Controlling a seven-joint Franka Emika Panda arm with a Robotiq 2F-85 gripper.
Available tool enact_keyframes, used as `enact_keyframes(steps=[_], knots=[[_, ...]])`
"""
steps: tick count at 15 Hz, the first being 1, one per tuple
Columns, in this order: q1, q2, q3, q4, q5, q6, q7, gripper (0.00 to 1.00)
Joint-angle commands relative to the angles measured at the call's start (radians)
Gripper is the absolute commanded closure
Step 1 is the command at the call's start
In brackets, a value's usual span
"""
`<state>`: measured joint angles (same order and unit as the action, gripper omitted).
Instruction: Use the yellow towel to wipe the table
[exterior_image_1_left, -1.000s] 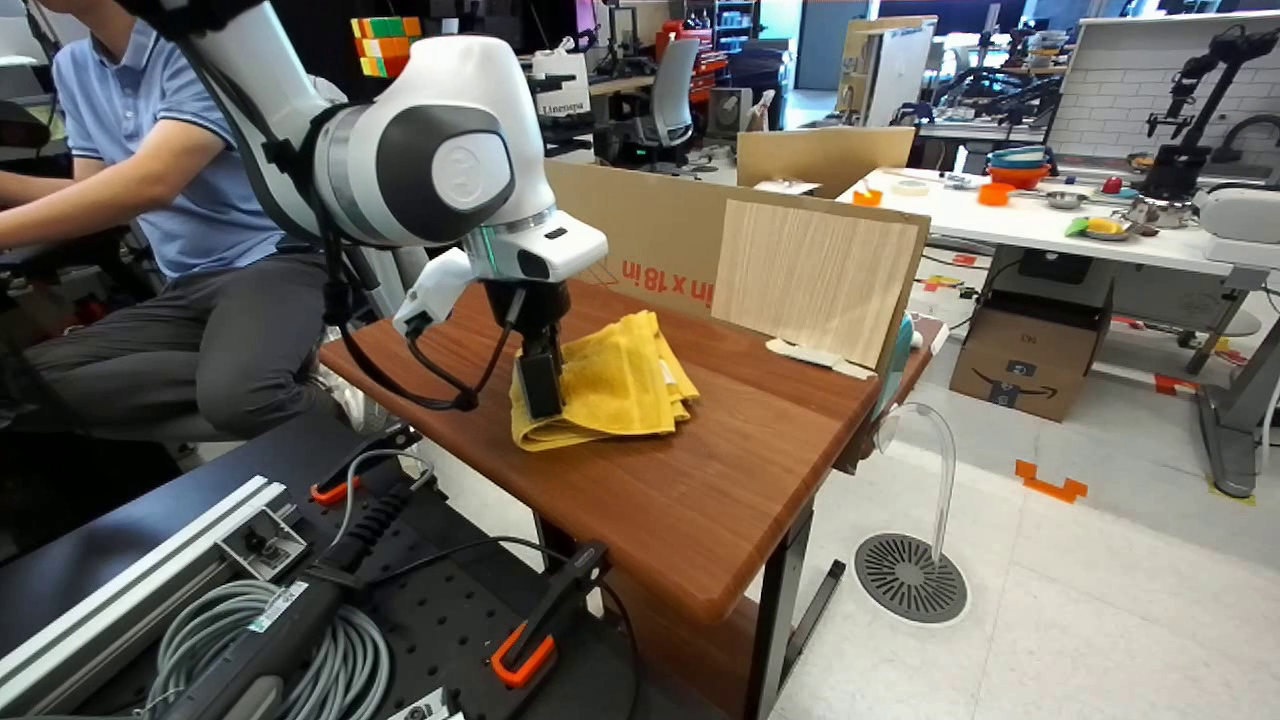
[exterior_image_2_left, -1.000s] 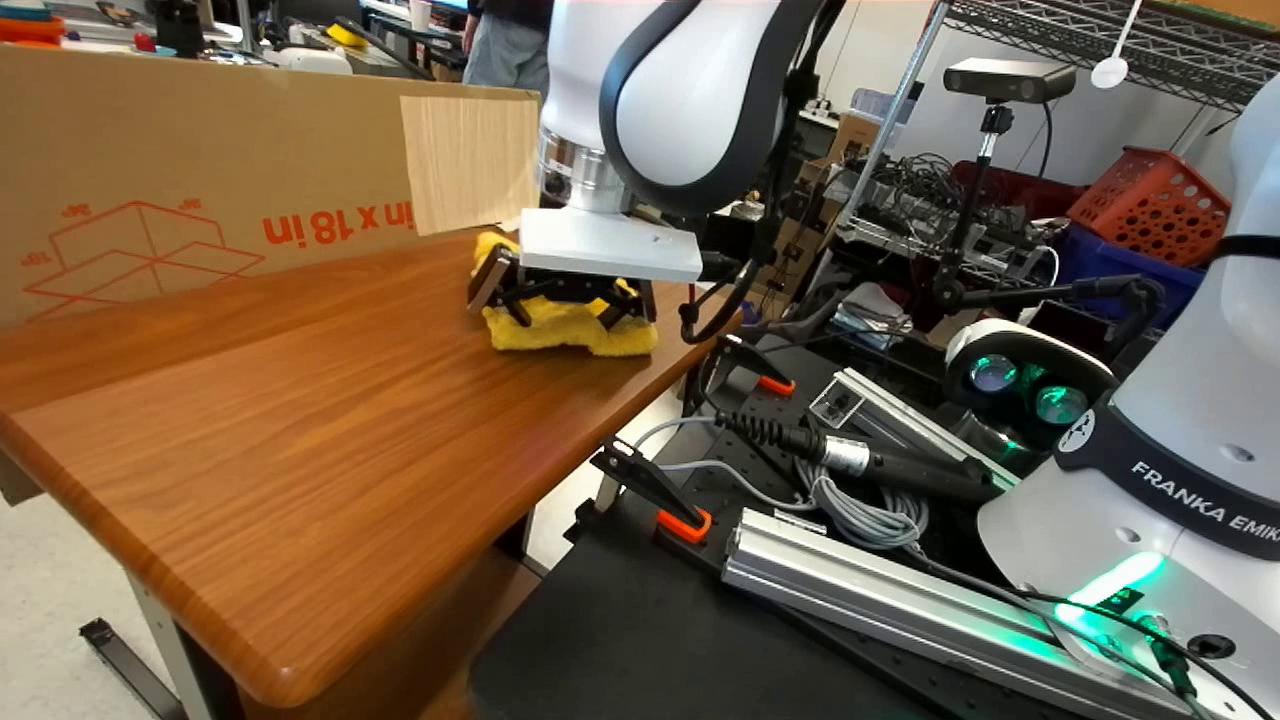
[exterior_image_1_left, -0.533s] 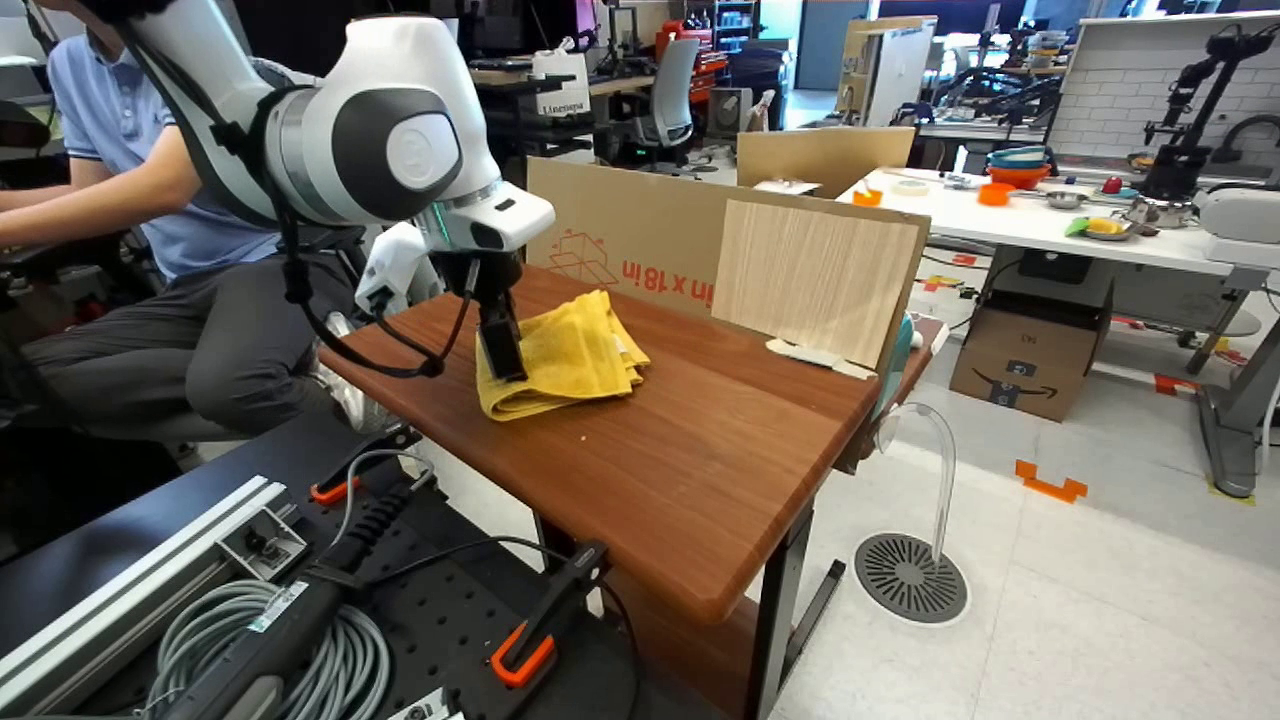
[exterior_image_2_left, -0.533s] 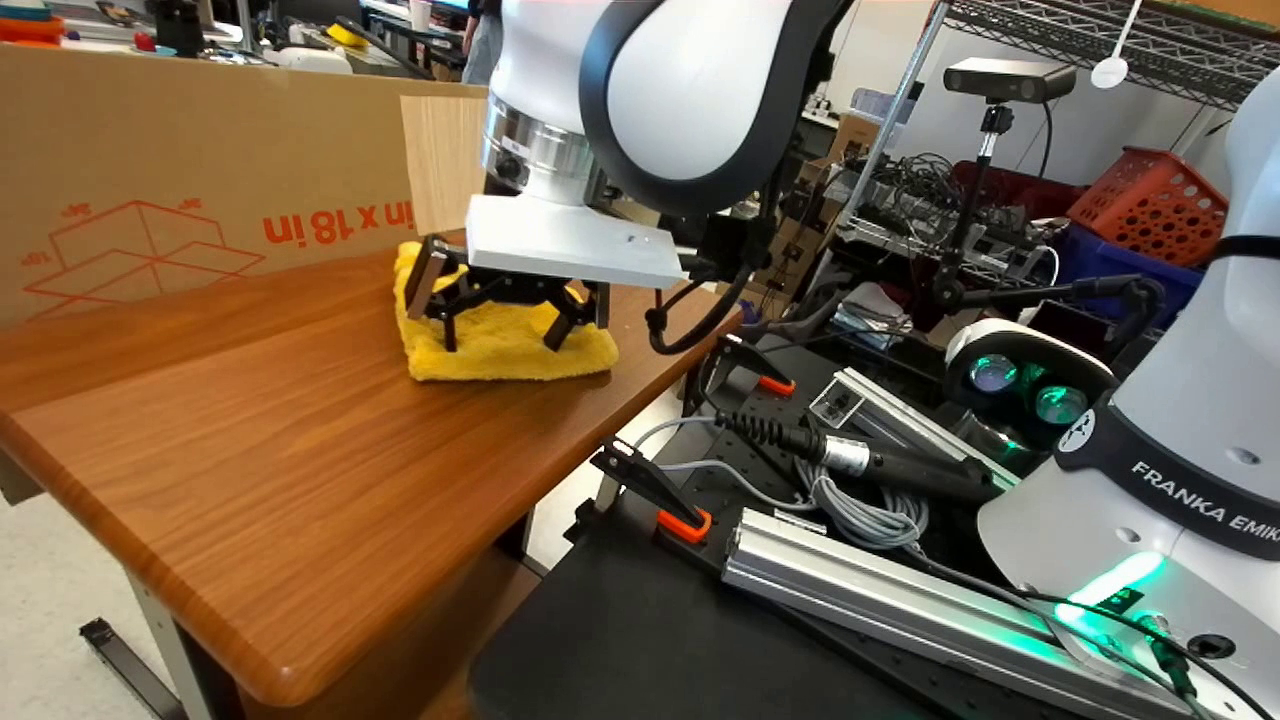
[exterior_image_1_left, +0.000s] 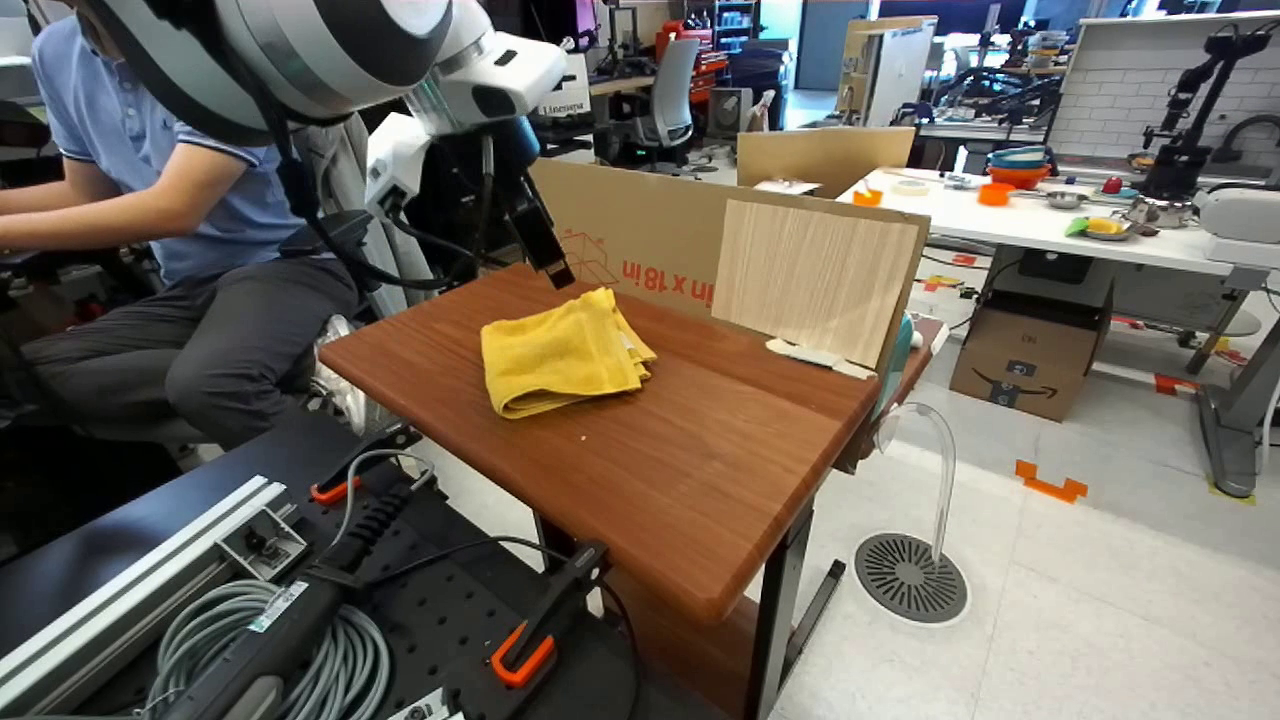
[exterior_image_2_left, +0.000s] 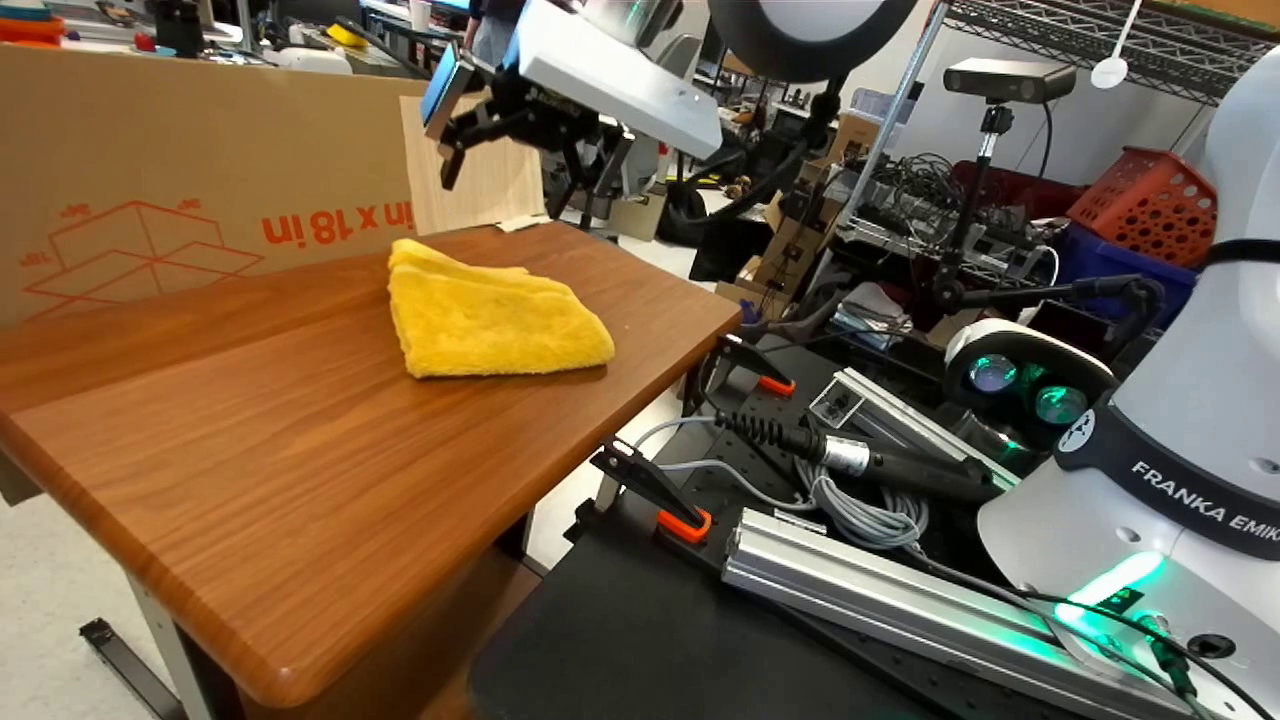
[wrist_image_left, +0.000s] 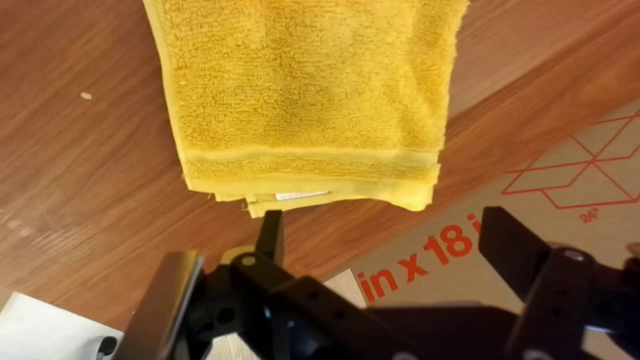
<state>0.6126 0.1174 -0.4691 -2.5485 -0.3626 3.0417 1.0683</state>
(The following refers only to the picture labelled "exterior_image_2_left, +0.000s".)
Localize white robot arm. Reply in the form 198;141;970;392
977;49;1280;682

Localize yellow towel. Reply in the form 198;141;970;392
388;241;617;381

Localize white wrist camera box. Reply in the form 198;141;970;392
517;0;720;161

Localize black orange clamp front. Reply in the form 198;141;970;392
592;440;715;548

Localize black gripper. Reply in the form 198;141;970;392
440;71;627;189

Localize brown cardboard box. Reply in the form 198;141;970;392
0;44;545;323

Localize grey coiled cable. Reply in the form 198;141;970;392
803;464;935;553

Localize silver aluminium rail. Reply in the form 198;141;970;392
725;506;1193;720

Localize red plastic basket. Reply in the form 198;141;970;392
1069;146;1214;266

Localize blue plastic bin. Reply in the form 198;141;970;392
1061;226;1197;328

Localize wire shelf rack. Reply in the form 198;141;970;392
834;0;1277;241

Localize black orange clamp rear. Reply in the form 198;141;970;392
679;337;796;410

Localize black camera on stand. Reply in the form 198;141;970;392
932;50;1080;317

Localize stereo camera green lenses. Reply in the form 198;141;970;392
944;317;1114;471

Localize black table leg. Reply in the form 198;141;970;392
78;615;188;720

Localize black orange clamp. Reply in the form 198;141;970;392
679;337;796;410
592;440;715;548

